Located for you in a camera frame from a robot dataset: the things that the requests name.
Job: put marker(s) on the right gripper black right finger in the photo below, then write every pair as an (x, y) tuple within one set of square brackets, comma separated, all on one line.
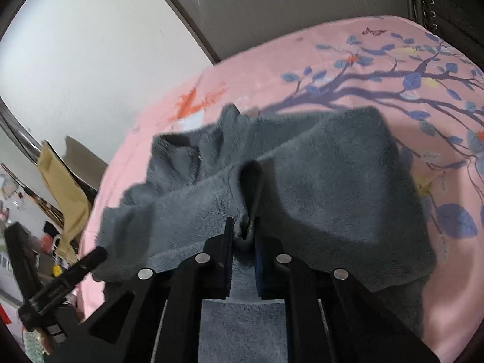
[(331, 316)]

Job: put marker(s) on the tan folding chair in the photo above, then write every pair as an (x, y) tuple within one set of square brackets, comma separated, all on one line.
[(71, 199)]

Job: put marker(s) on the black metal rack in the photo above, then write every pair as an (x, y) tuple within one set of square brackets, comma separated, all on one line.
[(458, 22)]

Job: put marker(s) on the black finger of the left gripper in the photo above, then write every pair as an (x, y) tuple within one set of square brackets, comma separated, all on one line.
[(37, 311)]

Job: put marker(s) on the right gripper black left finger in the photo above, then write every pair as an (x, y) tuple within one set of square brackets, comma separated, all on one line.
[(155, 317)]

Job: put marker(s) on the grey fleece garment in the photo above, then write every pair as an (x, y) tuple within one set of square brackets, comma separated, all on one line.
[(329, 185)]

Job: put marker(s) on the pink floral bed sheet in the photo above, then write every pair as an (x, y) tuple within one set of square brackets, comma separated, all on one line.
[(432, 98)]

